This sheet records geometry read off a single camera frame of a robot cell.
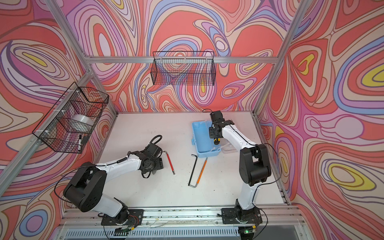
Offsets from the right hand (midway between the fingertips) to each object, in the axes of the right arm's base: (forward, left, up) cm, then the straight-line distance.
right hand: (217, 135), depth 94 cm
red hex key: (-19, +28, -8) cm, 35 cm away
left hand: (-15, +37, -9) cm, 41 cm away
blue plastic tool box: (-1, +9, -10) cm, 13 cm away
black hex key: (-26, +19, -9) cm, 33 cm away
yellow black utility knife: (-3, +1, -1) cm, 4 cm away
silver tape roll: (-4, +70, +24) cm, 74 cm away
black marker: (-14, +71, +17) cm, 75 cm away
